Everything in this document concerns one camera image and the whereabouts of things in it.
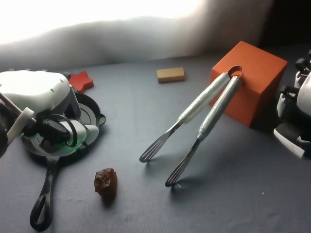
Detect black frying pan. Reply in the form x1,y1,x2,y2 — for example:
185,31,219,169
23,91,107,232

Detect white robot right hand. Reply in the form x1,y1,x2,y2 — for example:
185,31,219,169
273,49,311,160

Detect grey table cloth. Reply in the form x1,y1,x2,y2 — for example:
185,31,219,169
0,43,311,233

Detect metal tongs with taped handles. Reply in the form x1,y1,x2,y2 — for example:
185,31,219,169
138,65,244,188

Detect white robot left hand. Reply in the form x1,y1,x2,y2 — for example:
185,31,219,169
0,69,100,149

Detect white backdrop cloth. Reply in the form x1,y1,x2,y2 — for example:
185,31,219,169
0,0,275,77

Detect orange cube block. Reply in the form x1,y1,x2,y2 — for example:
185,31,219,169
209,40,289,127

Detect brown meat chunk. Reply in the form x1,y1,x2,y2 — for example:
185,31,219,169
94,167,118,198

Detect wooden rectangular block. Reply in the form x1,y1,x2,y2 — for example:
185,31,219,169
156,67,187,84

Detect red star block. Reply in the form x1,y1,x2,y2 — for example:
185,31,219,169
63,70,95,94

